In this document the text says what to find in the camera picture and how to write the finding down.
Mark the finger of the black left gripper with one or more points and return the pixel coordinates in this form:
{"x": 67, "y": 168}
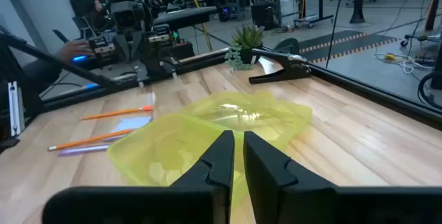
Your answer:
{"x": 123, "y": 46}
{"x": 135, "y": 44}

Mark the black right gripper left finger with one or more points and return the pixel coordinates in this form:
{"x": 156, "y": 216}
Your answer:
{"x": 207, "y": 182}

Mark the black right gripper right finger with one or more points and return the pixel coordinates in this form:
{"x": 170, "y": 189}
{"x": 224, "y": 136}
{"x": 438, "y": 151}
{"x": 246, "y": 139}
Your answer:
{"x": 269, "y": 182}

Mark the yellow-green translucent tray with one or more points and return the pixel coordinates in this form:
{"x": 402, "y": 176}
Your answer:
{"x": 165, "y": 148}

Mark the orange pencil with eraser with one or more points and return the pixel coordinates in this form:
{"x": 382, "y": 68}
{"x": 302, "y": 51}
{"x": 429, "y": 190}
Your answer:
{"x": 89, "y": 139}
{"x": 114, "y": 113}

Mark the purple translucent pen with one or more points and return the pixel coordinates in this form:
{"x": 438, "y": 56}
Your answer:
{"x": 83, "y": 150}

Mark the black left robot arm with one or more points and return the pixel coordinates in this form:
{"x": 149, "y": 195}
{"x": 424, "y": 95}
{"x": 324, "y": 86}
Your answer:
{"x": 157, "y": 56}

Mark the person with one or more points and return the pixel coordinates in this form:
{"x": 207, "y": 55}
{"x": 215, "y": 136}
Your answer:
{"x": 98, "y": 9}

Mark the blue-lit computer mouse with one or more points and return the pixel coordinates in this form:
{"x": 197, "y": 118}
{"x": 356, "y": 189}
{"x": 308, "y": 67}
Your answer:
{"x": 80, "y": 58}

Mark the black office chair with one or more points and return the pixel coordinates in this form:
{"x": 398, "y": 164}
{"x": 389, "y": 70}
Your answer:
{"x": 81, "y": 9}

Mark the person's hand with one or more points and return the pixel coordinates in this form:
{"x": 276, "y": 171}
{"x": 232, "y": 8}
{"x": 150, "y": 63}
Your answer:
{"x": 72, "y": 49}

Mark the black workbench top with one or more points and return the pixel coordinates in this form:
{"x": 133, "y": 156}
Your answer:
{"x": 186, "y": 16}

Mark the pale blue sticky note pad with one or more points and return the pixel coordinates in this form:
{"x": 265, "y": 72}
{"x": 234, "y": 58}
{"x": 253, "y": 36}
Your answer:
{"x": 133, "y": 123}

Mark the pale green trailing succulent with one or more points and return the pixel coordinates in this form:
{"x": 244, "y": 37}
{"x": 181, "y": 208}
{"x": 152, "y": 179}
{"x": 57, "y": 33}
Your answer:
{"x": 236, "y": 59}

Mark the spiky green potted plant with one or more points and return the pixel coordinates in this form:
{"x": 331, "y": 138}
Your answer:
{"x": 248, "y": 37}

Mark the silver aluminium extrusion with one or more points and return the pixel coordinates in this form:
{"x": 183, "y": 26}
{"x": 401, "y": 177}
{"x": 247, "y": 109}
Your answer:
{"x": 15, "y": 110}

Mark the black computer tower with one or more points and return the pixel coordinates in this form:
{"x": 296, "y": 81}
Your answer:
{"x": 264, "y": 16}

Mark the black mat with orange stripes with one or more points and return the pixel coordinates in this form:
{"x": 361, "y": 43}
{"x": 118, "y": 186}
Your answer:
{"x": 345, "y": 44}

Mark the black metal table frame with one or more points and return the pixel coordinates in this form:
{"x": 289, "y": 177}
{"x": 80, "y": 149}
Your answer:
{"x": 345, "y": 83}

